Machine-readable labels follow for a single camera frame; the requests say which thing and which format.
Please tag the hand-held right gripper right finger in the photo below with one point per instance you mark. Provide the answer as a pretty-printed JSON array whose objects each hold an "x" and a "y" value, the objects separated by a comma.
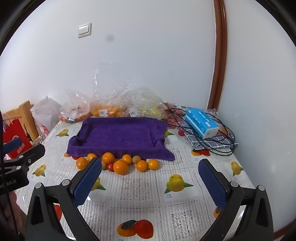
[{"x": 212, "y": 183}]

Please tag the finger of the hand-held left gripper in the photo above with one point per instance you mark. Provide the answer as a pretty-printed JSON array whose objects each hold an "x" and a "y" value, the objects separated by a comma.
[
  {"x": 12, "y": 144},
  {"x": 30, "y": 154}
]

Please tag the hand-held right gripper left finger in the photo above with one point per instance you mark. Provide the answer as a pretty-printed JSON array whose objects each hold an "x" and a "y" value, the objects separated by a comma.
[{"x": 89, "y": 180}]

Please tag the small orange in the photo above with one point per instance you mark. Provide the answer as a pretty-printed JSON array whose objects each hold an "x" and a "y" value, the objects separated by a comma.
[
  {"x": 108, "y": 158},
  {"x": 141, "y": 166},
  {"x": 153, "y": 164},
  {"x": 82, "y": 162},
  {"x": 92, "y": 157},
  {"x": 127, "y": 159}
]

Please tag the large orange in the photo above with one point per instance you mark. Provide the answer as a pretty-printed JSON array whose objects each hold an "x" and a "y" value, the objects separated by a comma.
[{"x": 120, "y": 167}]

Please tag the yellow-brown citrus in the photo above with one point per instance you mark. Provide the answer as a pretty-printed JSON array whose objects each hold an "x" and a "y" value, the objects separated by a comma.
[{"x": 135, "y": 159}]

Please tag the purple towel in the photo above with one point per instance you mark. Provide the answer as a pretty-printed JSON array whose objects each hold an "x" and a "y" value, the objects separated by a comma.
[{"x": 120, "y": 136}]

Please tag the red paper bag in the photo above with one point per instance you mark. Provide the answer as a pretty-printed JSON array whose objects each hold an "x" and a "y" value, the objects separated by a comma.
[{"x": 16, "y": 139}]

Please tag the yellow-green citrus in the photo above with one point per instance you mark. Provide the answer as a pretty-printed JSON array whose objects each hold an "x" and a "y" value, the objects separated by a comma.
[{"x": 103, "y": 165}]

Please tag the cherry tomato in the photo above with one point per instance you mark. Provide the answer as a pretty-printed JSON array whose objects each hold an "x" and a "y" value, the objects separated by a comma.
[
  {"x": 110, "y": 166},
  {"x": 181, "y": 132}
]

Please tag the wooden chair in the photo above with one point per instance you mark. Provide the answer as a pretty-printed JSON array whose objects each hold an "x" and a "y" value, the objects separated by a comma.
[{"x": 27, "y": 118}]

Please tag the white plastic bag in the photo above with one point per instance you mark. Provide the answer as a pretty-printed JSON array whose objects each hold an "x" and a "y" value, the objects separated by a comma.
[{"x": 44, "y": 111}]

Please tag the printed lace tablecloth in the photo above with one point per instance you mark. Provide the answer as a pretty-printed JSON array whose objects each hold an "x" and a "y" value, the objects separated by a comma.
[{"x": 138, "y": 185}]

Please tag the blue tissue pack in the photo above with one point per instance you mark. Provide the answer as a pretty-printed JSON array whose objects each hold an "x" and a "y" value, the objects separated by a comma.
[{"x": 201, "y": 122}]

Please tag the clear bag of tangerines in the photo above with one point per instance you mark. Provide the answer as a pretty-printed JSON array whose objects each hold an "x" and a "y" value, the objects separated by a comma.
[{"x": 74, "y": 111}]

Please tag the clear bag of red tomatoes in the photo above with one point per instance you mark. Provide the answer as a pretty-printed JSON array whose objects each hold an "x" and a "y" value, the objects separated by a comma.
[{"x": 172, "y": 115}]

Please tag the clear bag of longans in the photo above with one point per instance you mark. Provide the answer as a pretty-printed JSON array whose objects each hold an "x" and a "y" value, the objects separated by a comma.
[{"x": 126, "y": 110}]

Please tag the clear bag of oranges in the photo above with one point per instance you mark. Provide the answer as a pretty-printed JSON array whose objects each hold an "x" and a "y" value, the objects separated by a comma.
[{"x": 105, "y": 102}]

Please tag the clear bag of yellow produce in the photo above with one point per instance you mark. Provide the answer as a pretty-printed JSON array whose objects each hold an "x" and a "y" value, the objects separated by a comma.
[{"x": 143, "y": 104}]

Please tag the white light switch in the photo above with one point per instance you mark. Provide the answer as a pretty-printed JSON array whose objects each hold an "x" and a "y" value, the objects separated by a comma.
[{"x": 84, "y": 30}]

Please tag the brown wooden door frame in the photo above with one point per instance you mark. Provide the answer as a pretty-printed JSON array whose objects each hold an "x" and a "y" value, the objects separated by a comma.
[{"x": 220, "y": 46}]

